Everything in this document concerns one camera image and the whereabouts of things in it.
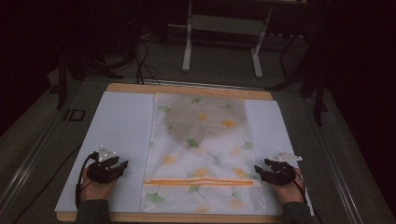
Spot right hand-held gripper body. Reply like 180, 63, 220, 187
263, 150, 304, 187

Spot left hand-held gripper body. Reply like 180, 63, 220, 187
86, 145, 121, 184

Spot floral cloth bag orange zipper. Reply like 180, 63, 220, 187
139, 91, 269, 216

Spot person's left hand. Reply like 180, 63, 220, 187
78, 167, 119, 203

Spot person's right hand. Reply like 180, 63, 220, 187
274, 167, 308, 205

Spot white table mat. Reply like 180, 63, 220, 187
54, 91, 316, 217

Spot black rectangular floor plate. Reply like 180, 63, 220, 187
63, 108, 87, 122

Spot black tripod stand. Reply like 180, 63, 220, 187
55, 43, 138, 110
266, 27, 332, 127

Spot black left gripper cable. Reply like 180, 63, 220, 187
74, 151, 100, 210

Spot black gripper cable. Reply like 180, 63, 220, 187
292, 171, 312, 203
74, 151, 100, 210

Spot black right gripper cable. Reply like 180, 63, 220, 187
292, 171, 312, 203

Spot thin black floor cable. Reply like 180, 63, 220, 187
12, 144, 82, 224

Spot metal floor rail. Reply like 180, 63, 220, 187
303, 96, 365, 224
0, 118, 68, 209

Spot black floor cables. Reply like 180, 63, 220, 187
133, 38, 163, 87

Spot white metal table frame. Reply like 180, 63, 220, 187
181, 0, 276, 79

